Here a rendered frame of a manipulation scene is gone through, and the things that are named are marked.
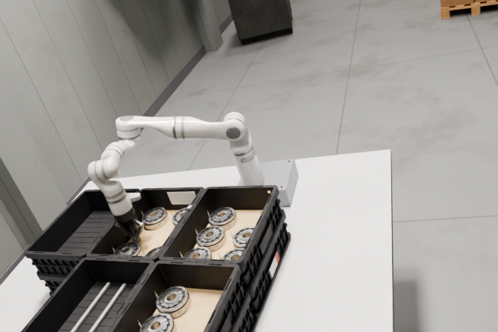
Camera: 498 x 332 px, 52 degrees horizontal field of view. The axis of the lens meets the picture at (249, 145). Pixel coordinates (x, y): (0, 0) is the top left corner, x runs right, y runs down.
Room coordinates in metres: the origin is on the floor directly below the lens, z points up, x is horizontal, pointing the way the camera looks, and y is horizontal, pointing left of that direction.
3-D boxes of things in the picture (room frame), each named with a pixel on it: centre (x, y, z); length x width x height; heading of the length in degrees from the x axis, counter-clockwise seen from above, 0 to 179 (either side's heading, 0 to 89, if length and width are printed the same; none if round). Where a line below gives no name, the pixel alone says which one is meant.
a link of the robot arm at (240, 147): (1.83, 0.03, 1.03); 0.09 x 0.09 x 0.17; 80
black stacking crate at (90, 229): (1.70, 0.69, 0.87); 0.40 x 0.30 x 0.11; 152
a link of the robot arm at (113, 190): (1.58, 0.51, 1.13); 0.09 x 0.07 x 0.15; 79
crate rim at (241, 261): (1.42, 0.16, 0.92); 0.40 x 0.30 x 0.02; 152
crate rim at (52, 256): (1.70, 0.69, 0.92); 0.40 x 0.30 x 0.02; 152
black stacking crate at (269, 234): (1.42, 0.16, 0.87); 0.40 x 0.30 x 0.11; 152
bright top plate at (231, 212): (1.55, 0.17, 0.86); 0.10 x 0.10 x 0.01
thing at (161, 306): (1.20, 0.36, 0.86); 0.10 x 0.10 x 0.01
